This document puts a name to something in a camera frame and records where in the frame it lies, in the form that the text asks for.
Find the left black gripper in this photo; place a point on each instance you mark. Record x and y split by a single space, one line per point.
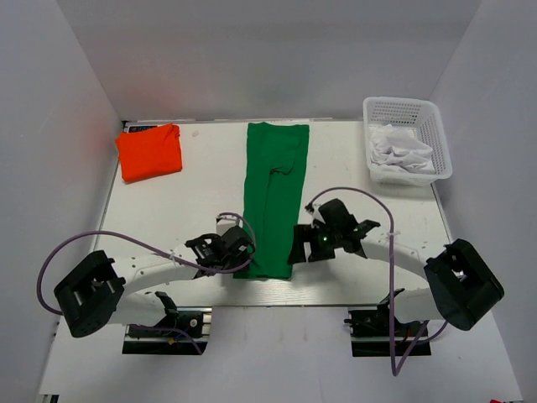
242 260

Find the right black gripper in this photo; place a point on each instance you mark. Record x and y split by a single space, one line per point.
307 233

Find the green t-shirt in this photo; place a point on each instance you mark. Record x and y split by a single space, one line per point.
272 194

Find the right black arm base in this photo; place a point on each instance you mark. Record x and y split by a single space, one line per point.
369 334

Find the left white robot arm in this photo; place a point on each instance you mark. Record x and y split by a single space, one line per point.
102 290

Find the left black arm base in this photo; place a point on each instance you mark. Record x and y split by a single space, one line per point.
184 333

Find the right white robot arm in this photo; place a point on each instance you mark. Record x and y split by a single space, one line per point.
461 289

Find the crumpled white t-shirt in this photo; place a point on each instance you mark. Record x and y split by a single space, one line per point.
398 150

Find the folded orange t-shirt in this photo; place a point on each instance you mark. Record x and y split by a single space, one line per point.
149 153

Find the white plastic basket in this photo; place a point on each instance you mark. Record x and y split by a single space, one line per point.
424 120

